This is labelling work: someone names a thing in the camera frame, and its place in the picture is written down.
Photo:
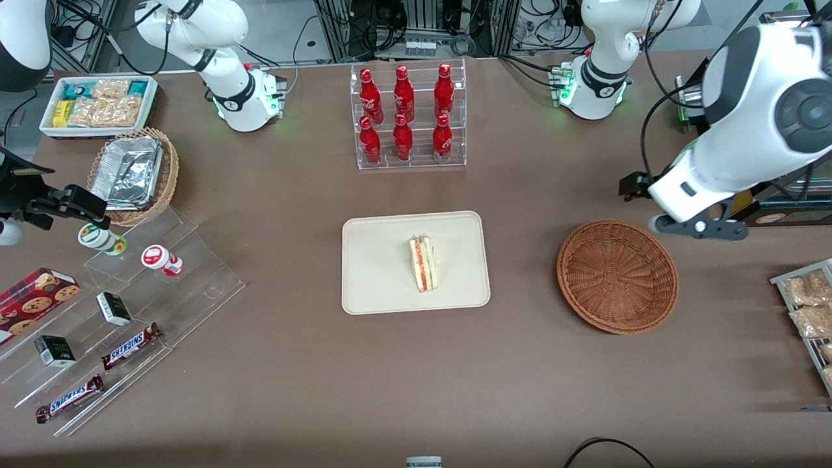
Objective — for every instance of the triangle sandwich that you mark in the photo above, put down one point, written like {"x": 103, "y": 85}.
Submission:
{"x": 424, "y": 263}

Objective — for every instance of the black food warmer case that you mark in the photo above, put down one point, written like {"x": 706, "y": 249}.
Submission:
{"x": 790, "y": 214}

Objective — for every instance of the green white yogurt bottle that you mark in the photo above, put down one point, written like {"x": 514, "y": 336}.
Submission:
{"x": 97, "y": 237}

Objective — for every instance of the red white yogurt bottle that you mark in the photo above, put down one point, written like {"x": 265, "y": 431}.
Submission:
{"x": 159, "y": 259}

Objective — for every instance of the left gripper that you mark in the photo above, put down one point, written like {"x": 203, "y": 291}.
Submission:
{"x": 632, "y": 185}

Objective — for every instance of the clear bag of fried snacks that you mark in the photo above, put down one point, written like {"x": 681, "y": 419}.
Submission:
{"x": 812, "y": 322}
{"x": 827, "y": 352}
{"x": 828, "y": 377}
{"x": 806, "y": 289}

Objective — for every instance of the small grey device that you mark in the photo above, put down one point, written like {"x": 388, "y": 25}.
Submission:
{"x": 424, "y": 462}

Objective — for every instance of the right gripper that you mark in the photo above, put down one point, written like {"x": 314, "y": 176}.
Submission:
{"x": 16, "y": 195}

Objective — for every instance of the clear acrylic stepped shelf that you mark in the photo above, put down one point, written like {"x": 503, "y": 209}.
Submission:
{"x": 195, "y": 279}

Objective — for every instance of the clear bag of crackers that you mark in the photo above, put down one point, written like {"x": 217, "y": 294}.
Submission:
{"x": 107, "y": 112}
{"x": 110, "y": 88}

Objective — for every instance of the small black box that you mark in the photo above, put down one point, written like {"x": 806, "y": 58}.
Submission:
{"x": 114, "y": 309}
{"x": 55, "y": 351}

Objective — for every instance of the brown round wicker basket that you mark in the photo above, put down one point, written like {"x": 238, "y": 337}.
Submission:
{"x": 617, "y": 276}

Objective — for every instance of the red tartan cookie box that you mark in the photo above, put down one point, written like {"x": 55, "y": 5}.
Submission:
{"x": 32, "y": 302}

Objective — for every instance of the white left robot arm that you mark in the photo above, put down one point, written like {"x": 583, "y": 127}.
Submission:
{"x": 767, "y": 117}

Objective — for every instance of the Snickers chocolate bar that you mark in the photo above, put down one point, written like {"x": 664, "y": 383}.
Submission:
{"x": 130, "y": 346}
{"x": 70, "y": 398}

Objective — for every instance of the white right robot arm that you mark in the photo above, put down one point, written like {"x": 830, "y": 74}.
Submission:
{"x": 195, "y": 26}

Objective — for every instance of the clear acrylic bottle rack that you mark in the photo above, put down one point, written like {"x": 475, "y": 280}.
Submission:
{"x": 422, "y": 149}

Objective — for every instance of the aluminium foil tray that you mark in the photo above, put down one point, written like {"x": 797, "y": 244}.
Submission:
{"x": 127, "y": 172}

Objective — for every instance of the red cola bottle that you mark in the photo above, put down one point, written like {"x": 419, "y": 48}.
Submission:
{"x": 370, "y": 97}
{"x": 403, "y": 96}
{"x": 444, "y": 94}
{"x": 370, "y": 144}
{"x": 403, "y": 142}
{"x": 442, "y": 142}

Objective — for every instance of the yellow snack packet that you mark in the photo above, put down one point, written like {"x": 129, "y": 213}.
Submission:
{"x": 62, "y": 114}

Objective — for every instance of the aluminium frame rack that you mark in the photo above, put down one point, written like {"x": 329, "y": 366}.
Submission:
{"x": 416, "y": 26}

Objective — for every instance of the white rectangular snack bin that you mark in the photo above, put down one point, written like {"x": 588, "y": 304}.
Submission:
{"x": 97, "y": 132}

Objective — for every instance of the beige rectangular tray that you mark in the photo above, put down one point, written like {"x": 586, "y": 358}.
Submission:
{"x": 377, "y": 273}

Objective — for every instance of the light tan wicker basket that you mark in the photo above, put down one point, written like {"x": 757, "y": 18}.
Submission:
{"x": 170, "y": 169}

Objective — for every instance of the teal snack packet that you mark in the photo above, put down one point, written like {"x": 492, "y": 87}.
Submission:
{"x": 75, "y": 91}
{"x": 137, "y": 88}

